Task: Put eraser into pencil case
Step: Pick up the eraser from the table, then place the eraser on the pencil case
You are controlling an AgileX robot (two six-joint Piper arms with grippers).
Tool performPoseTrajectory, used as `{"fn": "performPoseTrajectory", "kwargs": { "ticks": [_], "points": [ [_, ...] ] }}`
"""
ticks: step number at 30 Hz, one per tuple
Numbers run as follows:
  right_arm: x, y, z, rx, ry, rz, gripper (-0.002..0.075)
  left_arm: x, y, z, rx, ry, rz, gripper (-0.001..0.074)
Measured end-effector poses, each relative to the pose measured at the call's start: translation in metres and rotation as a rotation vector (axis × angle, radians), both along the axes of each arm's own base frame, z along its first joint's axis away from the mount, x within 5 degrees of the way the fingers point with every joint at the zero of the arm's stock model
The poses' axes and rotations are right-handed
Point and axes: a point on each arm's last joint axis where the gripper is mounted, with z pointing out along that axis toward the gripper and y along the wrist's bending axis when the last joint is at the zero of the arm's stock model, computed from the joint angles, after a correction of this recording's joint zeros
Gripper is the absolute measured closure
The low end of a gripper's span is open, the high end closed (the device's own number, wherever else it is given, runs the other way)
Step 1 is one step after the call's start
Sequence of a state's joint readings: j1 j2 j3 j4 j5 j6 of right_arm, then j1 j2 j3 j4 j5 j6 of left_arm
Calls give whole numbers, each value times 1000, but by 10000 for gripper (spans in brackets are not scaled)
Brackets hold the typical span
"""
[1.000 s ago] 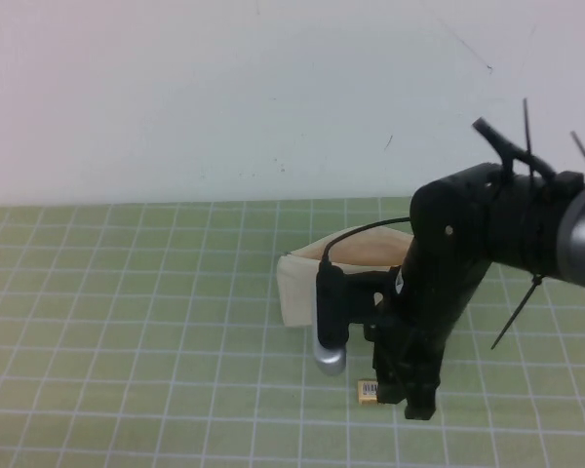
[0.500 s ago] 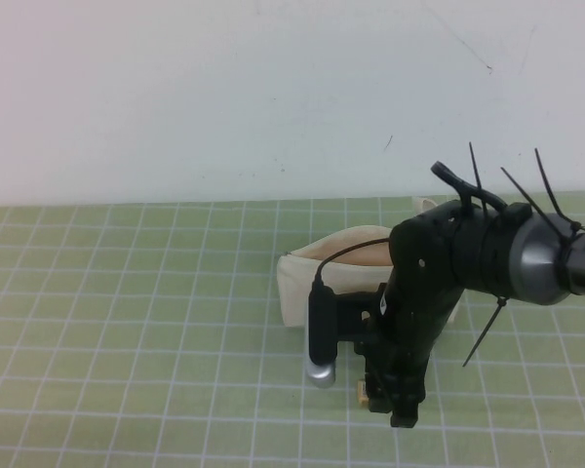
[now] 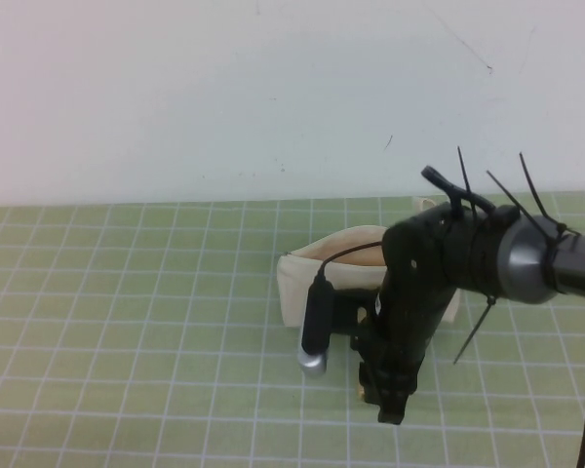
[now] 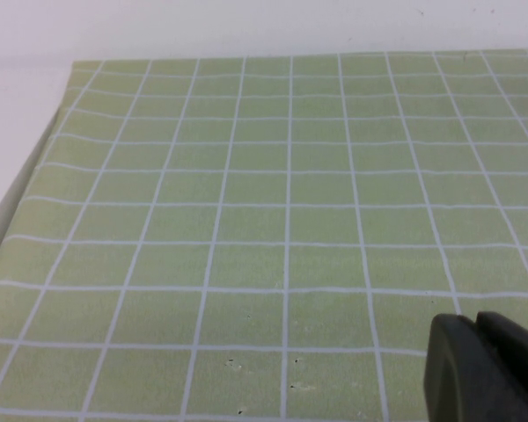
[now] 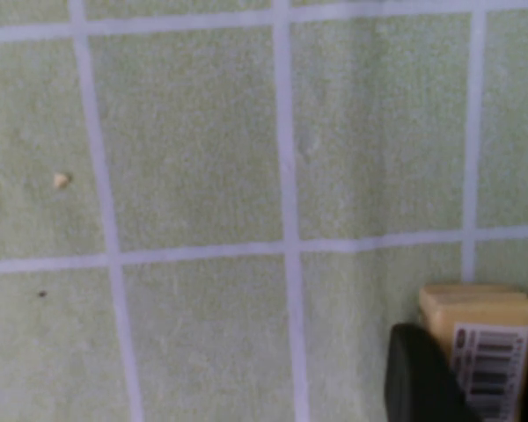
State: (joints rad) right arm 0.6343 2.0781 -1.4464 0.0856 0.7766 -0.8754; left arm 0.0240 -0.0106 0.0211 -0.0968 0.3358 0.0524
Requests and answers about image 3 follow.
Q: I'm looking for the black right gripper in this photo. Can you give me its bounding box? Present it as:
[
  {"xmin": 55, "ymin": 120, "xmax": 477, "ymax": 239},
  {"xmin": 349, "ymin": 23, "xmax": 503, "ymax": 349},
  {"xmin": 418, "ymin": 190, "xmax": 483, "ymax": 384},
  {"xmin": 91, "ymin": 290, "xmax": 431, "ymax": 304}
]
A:
[{"xmin": 349, "ymin": 203, "xmax": 463, "ymax": 425}]

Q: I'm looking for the black cable with plug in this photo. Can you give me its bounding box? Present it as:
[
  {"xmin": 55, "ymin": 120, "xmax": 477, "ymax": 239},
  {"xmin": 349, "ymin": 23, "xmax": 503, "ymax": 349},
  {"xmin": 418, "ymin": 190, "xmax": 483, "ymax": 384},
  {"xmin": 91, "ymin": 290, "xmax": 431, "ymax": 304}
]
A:
[{"xmin": 420, "ymin": 165, "xmax": 498, "ymax": 212}]

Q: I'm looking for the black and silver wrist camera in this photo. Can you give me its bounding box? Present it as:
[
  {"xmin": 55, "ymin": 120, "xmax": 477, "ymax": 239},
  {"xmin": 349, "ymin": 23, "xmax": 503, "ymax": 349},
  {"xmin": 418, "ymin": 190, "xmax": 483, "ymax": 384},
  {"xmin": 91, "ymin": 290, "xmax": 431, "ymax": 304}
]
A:
[{"xmin": 295, "ymin": 275, "xmax": 333, "ymax": 379}]

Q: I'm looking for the green grid cutting mat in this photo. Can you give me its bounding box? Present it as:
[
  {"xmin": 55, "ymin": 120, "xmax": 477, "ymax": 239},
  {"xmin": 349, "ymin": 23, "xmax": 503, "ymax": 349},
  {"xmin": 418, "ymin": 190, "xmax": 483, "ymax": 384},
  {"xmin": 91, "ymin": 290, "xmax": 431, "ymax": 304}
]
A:
[{"xmin": 0, "ymin": 191, "xmax": 585, "ymax": 468}]

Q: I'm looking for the cream fabric pencil case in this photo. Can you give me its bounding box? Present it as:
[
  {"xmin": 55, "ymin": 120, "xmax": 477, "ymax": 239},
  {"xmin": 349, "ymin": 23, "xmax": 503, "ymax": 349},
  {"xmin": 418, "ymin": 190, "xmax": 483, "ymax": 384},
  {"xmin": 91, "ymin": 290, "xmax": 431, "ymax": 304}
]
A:
[{"xmin": 276, "ymin": 196, "xmax": 462, "ymax": 329}]

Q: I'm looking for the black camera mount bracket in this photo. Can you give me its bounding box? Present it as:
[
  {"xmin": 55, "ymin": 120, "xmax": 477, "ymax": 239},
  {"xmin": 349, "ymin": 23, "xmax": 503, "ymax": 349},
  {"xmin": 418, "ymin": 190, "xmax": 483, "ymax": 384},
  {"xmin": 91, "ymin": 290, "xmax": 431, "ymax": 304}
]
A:
[{"xmin": 329, "ymin": 287, "xmax": 387, "ymax": 353}]

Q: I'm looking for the black zip tie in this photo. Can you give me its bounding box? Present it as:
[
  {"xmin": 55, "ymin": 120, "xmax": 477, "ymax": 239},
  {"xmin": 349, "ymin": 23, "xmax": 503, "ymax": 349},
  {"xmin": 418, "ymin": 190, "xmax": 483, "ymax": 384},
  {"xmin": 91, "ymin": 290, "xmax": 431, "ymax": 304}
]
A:
[
  {"xmin": 518, "ymin": 151, "xmax": 569, "ymax": 238},
  {"xmin": 451, "ymin": 295, "xmax": 499, "ymax": 366},
  {"xmin": 456, "ymin": 145, "xmax": 475, "ymax": 197},
  {"xmin": 486, "ymin": 169, "xmax": 522, "ymax": 212}
]

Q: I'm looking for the thin black camera cable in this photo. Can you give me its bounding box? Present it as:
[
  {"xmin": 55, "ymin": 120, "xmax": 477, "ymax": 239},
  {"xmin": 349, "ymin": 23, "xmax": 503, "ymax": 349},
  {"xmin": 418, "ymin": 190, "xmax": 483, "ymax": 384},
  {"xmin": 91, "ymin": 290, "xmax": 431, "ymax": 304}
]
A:
[{"xmin": 317, "ymin": 240, "xmax": 387, "ymax": 280}]

